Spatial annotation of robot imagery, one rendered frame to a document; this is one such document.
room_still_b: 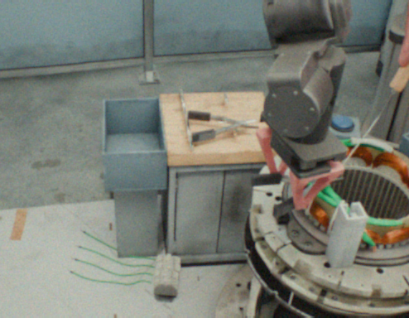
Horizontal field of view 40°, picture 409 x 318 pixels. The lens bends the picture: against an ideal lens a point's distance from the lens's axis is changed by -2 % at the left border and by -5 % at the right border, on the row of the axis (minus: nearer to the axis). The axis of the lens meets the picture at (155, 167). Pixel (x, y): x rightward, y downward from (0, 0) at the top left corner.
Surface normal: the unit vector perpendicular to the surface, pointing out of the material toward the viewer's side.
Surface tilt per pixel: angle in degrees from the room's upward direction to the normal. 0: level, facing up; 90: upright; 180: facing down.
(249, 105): 0
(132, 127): 90
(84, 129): 0
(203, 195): 90
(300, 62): 21
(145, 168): 90
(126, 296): 0
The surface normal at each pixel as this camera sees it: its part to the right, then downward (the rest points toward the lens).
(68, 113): 0.00, -0.77
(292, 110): -0.48, 0.54
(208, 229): 0.07, 0.63
